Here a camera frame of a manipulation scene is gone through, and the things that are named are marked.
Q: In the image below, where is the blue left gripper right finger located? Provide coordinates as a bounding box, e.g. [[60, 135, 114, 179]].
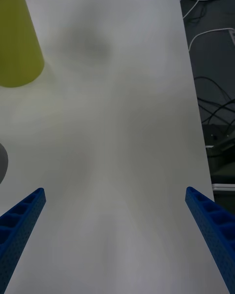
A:
[[185, 186, 235, 294]]

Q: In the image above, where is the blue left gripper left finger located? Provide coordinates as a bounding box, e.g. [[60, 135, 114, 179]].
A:
[[0, 188, 47, 294]]

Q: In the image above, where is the grey plastic bin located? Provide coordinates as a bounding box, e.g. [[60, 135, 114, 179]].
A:
[[0, 143, 9, 184]]

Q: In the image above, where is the black equipment box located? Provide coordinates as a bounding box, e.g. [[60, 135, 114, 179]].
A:
[[202, 123, 235, 177]]

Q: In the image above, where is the yellow-green plastic bin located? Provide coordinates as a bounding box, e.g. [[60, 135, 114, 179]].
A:
[[0, 0, 45, 88]]

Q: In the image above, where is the black cable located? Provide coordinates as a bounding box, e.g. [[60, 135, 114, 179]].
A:
[[194, 76, 235, 128]]

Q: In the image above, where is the thick white cable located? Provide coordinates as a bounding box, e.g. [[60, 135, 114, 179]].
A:
[[188, 27, 235, 51]]

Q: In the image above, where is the thin white cable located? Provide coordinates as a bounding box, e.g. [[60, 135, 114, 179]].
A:
[[182, 0, 204, 20]]

